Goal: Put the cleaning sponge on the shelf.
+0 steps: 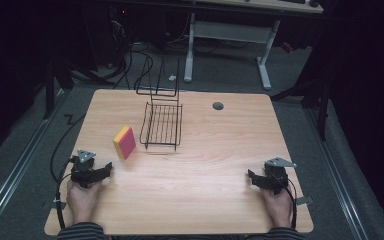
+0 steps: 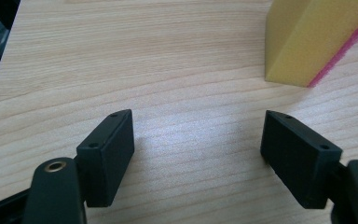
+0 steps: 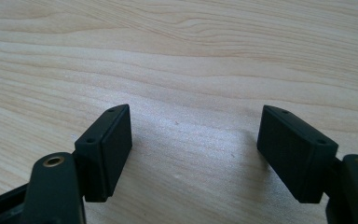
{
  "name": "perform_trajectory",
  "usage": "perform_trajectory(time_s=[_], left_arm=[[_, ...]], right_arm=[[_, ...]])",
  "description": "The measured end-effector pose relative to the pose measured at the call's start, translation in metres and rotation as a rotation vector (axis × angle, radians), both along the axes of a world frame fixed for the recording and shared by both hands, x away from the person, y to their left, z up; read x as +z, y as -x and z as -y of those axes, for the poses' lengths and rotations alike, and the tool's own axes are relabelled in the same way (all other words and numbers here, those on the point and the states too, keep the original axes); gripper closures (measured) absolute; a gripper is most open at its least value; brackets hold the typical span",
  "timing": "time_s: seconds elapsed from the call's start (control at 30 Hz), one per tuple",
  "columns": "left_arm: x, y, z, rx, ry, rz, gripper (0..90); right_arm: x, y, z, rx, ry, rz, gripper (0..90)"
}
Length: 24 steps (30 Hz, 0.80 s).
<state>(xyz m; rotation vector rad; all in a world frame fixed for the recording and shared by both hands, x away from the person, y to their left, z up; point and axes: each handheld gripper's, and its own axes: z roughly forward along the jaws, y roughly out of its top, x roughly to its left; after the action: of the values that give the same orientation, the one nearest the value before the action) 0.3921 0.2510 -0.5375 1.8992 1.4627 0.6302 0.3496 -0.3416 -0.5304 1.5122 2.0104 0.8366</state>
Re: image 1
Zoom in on black floor cables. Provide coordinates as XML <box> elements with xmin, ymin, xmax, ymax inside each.
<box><xmin>106</xmin><ymin>19</ymin><xmax>194</xmax><ymax>90</ymax></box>

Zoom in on black wire rack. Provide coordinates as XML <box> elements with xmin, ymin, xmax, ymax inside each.
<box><xmin>135</xmin><ymin>56</ymin><xmax>184</xmax><ymax>152</ymax></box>

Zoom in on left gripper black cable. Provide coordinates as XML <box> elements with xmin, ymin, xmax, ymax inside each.
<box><xmin>49</xmin><ymin>114</ymin><xmax>87</xmax><ymax>231</ymax></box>

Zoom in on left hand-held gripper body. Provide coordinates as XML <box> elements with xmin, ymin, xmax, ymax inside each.
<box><xmin>70</xmin><ymin>149</ymin><xmax>105</xmax><ymax>189</ymax></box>

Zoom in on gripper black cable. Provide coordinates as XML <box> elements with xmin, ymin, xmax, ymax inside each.
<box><xmin>49</xmin><ymin>114</ymin><xmax>87</xmax><ymax>231</ymax></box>
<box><xmin>278</xmin><ymin>176</ymin><xmax>298</xmax><ymax>230</ymax></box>

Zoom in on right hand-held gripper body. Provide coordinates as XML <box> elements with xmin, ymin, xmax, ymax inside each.
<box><xmin>251</xmin><ymin>157</ymin><xmax>298</xmax><ymax>196</ymax></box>

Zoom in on person's left striped sleeve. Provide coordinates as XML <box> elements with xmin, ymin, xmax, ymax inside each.
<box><xmin>56</xmin><ymin>222</ymin><xmax>109</xmax><ymax>240</ymax></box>

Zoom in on black metal stand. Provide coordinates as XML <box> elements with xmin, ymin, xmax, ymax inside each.
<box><xmin>270</xmin><ymin>76</ymin><xmax>331</xmax><ymax>141</ymax></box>
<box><xmin>42</xmin><ymin>49</ymin><xmax>114</xmax><ymax>120</ymax></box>

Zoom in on person's right hand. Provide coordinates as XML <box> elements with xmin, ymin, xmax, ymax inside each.
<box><xmin>260</xmin><ymin>187</ymin><xmax>295</xmax><ymax>230</ymax></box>

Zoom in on pink and yellow sponge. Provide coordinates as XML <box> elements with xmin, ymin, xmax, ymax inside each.
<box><xmin>112</xmin><ymin>125</ymin><xmax>137</xmax><ymax>161</ymax></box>

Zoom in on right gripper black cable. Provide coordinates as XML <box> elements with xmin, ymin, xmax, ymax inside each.
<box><xmin>278</xmin><ymin>176</ymin><xmax>298</xmax><ymax>230</ymax></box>

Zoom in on person's right striped sleeve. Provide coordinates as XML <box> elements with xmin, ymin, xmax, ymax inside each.
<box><xmin>244</xmin><ymin>227</ymin><xmax>306</xmax><ymax>240</ymax></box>

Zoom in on person's striped sleeve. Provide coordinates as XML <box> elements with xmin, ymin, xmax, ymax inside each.
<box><xmin>244</xmin><ymin>227</ymin><xmax>306</xmax><ymax>240</ymax></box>
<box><xmin>56</xmin><ymin>222</ymin><xmax>109</xmax><ymax>240</ymax></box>

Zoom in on person's left hand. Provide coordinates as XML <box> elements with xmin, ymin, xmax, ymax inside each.
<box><xmin>66</xmin><ymin>180</ymin><xmax>103</xmax><ymax>225</ymax></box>

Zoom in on white-legged desk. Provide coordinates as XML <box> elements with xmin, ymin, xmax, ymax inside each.
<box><xmin>183</xmin><ymin>0</ymin><xmax>324</xmax><ymax>91</ymax></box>

